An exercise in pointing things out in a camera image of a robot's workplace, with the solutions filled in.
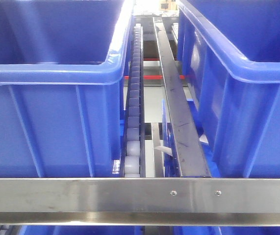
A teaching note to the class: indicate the white roller conveyor track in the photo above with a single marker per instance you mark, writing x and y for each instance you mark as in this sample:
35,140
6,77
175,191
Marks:
133,157

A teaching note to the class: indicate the blue neighbour bin left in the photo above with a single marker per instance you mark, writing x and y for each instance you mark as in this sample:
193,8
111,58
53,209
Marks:
62,67

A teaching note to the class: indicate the large blue target bin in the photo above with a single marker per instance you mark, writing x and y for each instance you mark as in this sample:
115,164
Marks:
230,53

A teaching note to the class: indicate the steel divider rail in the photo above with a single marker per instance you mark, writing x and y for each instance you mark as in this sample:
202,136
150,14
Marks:
187,149

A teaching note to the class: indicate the steel shelf front rail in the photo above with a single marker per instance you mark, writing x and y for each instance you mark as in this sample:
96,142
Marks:
140,201

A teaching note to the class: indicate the blue lower bin below rail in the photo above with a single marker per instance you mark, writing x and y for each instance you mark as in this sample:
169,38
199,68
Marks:
80,230

